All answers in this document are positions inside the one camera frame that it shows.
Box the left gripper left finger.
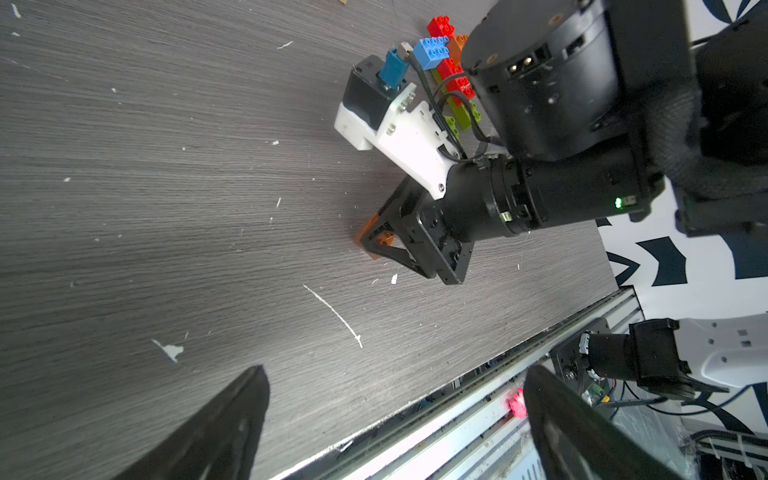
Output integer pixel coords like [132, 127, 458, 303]
[116, 365, 270, 479]

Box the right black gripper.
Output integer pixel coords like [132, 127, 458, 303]
[368, 176, 474, 285]

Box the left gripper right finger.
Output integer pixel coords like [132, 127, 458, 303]
[523, 365, 679, 479]

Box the orange square lego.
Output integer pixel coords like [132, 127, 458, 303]
[446, 35, 468, 65]
[355, 213, 396, 260]

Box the lime lego brick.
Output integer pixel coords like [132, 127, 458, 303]
[431, 69, 483, 131]

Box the red lego brick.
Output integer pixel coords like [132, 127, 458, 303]
[432, 58, 475, 101]
[427, 16, 455, 38]

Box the blue lego brick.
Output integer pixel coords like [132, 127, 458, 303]
[413, 36, 450, 70]

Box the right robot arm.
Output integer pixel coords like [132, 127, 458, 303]
[342, 1, 767, 284]

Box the pink toy on rail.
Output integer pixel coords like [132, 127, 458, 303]
[506, 388, 528, 419]

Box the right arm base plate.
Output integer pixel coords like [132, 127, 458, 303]
[549, 317, 610, 394]

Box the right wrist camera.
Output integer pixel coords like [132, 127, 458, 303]
[334, 47, 459, 200]

